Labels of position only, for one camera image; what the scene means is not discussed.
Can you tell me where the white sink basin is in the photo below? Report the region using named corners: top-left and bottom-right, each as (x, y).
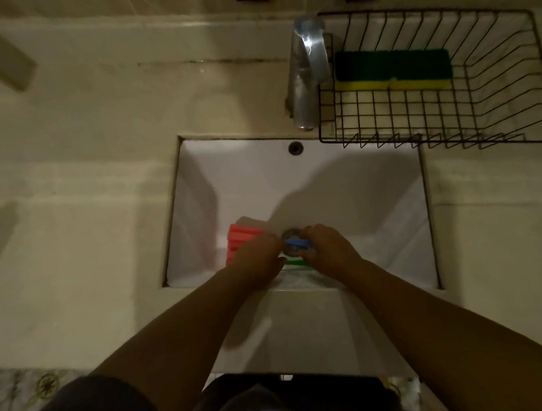
top-left (154, 119), bottom-right (444, 309)

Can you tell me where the person's left forearm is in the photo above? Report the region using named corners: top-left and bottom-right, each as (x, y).
top-left (84, 263), bottom-right (279, 411)

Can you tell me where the person's right hand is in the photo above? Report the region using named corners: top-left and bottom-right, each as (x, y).
top-left (298, 221), bottom-right (366, 285)

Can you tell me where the metal sink drain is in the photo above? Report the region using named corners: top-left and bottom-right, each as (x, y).
top-left (281, 227), bottom-right (306, 254)

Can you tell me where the person's right forearm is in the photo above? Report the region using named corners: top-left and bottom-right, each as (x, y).
top-left (340, 246), bottom-right (542, 411)

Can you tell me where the black wire basket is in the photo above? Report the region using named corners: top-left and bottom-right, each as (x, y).
top-left (310, 0), bottom-right (542, 161)

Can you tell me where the person's black printed shirt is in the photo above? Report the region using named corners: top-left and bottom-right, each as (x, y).
top-left (174, 361), bottom-right (404, 411)

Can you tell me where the stack of red plastic sticks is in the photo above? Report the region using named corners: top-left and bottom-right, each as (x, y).
top-left (223, 214), bottom-right (269, 267)

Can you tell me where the person's left hand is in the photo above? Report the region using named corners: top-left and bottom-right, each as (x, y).
top-left (224, 233), bottom-right (290, 293)

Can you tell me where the chrome faucet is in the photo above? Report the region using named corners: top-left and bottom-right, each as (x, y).
top-left (280, 14), bottom-right (339, 133)

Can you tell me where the green and yellow sponge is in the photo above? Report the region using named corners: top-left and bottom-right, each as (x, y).
top-left (333, 43), bottom-right (454, 98)

